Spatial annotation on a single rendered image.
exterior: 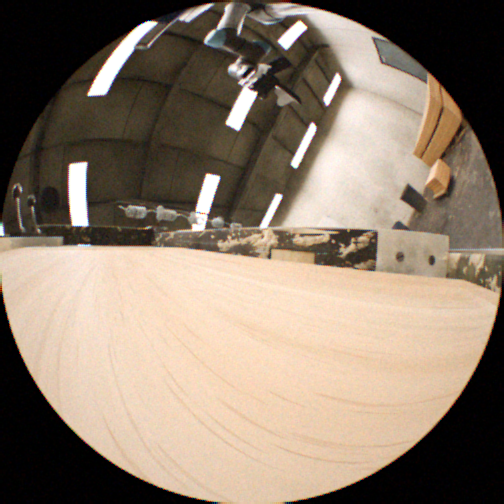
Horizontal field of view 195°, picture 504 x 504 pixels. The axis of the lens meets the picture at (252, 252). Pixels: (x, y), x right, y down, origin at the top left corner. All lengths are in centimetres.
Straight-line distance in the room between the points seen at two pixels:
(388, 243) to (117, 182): 343
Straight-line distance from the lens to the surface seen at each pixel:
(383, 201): 526
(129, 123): 327
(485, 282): 21
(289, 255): 25
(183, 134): 340
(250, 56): 67
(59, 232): 99
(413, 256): 24
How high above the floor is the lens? 104
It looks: 28 degrees up
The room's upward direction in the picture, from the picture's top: 46 degrees counter-clockwise
